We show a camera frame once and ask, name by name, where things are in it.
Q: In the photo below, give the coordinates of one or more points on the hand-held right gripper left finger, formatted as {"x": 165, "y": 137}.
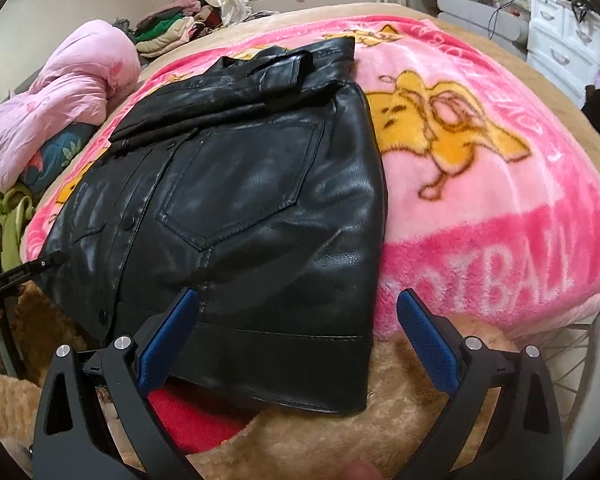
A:
{"x": 167, "y": 335}

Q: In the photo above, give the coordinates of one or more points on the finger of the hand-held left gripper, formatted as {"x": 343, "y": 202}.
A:
{"x": 35, "y": 266}

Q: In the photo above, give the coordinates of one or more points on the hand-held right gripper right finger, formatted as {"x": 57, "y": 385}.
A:
{"x": 427, "y": 340}

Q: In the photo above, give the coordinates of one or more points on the black leather jacket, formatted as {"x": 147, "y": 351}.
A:
{"x": 260, "y": 210}

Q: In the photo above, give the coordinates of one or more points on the pile of folded clothes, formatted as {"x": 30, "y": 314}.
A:
{"x": 175, "y": 25}

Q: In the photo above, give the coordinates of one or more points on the person's right hand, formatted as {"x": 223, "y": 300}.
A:
{"x": 360, "y": 471}

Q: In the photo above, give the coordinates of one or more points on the green cloth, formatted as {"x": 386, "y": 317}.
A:
{"x": 15, "y": 215}

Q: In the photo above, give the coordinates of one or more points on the red cloth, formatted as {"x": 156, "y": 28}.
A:
{"x": 195, "y": 420}

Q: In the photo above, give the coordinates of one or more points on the teal floral pillow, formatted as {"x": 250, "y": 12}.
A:
{"x": 65, "y": 147}

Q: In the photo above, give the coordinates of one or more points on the tan fleece garment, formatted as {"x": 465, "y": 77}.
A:
{"x": 330, "y": 440}

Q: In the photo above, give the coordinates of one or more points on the pink printed blanket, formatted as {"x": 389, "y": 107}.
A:
{"x": 480, "y": 210}

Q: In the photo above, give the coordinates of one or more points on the pink comforter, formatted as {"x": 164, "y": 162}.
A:
{"x": 65, "y": 95}

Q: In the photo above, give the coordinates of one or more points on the white drawer cabinet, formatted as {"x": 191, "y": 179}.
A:
{"x": 560, "y": 45}

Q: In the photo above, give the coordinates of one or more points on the beige bed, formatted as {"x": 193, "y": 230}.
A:
{"x": 330, "y": 10}

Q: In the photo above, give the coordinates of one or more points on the grey wall shelf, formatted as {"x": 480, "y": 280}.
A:
{"x": 480, "y": 17}

